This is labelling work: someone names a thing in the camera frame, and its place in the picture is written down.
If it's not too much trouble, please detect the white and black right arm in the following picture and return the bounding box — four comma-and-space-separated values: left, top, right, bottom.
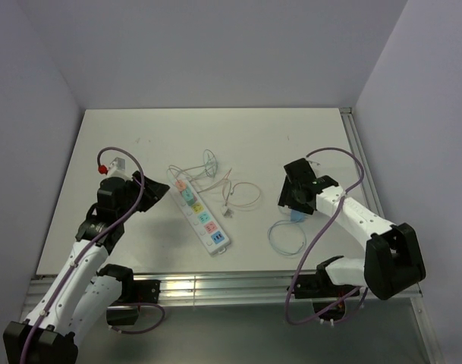
278, 158, 426, 300

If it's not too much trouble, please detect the blue charger plug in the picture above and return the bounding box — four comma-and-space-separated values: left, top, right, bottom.
290, 210, 306, 223

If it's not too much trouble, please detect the white power strip cord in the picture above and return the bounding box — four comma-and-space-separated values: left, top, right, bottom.
165, 166, 235, 220

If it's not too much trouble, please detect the blue charger cable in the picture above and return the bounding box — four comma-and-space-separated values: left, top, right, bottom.
267, 189, 308, 257

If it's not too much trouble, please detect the aluminium rail frame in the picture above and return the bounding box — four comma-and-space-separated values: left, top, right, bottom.
6, 107, 448, 364

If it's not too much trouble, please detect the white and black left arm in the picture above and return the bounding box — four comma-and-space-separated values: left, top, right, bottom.
3, 171, 170, 363

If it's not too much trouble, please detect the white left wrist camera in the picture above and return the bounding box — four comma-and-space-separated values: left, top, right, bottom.
98, 157, 128, 180

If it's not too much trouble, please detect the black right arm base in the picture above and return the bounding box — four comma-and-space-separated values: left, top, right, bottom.
292, 272, 354, 321

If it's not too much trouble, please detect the teal charger plug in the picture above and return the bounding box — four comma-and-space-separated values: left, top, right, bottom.
181, 189, 195, 206

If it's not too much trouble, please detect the white multicolour power strip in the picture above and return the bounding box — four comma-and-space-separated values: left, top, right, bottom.
171, 178, 231, 256

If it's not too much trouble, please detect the teal charger cable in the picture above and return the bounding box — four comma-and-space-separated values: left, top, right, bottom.
165, 149, 221, 181

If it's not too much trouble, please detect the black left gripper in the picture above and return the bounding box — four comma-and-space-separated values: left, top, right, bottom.
118, 171, 169, 221

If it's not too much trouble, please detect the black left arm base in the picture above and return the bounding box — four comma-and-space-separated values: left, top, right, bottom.
105, 279, 165, 327

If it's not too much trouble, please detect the pink charger plug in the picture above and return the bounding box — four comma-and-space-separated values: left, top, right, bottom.
174, 180, 187, 192

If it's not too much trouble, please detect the pink charger cable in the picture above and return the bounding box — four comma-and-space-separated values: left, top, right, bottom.
168, 163, 262, 209

